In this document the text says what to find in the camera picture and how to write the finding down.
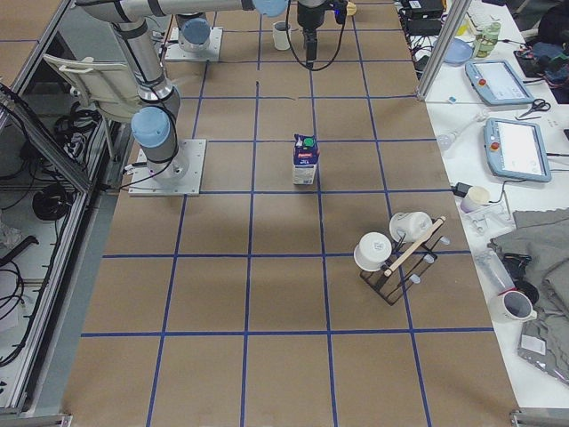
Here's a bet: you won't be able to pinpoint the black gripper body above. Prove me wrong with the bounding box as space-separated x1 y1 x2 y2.
297 0 328 31

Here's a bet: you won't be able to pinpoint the blue white milk carton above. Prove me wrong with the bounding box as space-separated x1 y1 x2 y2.
293 133 320 185

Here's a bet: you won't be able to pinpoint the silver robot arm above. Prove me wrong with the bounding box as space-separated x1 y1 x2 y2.
175 12 212 52
76 1 291 179

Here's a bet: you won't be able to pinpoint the white paper cup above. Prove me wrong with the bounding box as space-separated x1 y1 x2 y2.
460 186 490 214

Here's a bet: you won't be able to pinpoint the wooden mug tree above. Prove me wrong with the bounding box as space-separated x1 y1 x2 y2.
347 1 357 16

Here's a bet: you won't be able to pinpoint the blue plate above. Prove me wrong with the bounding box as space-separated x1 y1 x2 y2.
444 37 473 66

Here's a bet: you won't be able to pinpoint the green tape rolls stack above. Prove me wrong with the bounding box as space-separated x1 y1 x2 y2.
473 21 501 59

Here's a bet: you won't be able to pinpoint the far teach pendant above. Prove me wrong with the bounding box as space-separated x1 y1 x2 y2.
464 60 534 106

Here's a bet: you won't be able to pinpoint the teach pendant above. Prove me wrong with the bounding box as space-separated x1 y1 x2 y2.
484 117 552 182
464 60 534 106

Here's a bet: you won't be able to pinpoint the grey office chair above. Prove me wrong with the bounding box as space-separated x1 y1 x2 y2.
43 54 141 123

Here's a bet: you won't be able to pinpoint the white mug on rack front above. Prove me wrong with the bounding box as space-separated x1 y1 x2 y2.
354 232 392 272

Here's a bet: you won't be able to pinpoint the near teach pendant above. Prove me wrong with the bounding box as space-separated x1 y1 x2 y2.
484 117 552 182

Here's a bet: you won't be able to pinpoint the black scissors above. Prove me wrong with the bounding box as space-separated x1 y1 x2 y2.
516 98 551 120

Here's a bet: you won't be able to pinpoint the grey cloth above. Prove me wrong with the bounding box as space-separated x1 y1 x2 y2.
488 209 568 383

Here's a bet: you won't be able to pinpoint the white mug red rim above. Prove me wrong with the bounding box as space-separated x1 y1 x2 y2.
488 290 537 323

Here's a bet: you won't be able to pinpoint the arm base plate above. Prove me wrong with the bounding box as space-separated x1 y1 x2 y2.
164 27 223 62
127 139 207 197

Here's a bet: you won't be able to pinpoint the aluminium frame post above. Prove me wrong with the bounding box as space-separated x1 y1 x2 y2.
416 0 471 101

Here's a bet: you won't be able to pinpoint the black wire mug rack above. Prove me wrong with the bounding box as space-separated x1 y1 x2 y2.
359 216 450 305

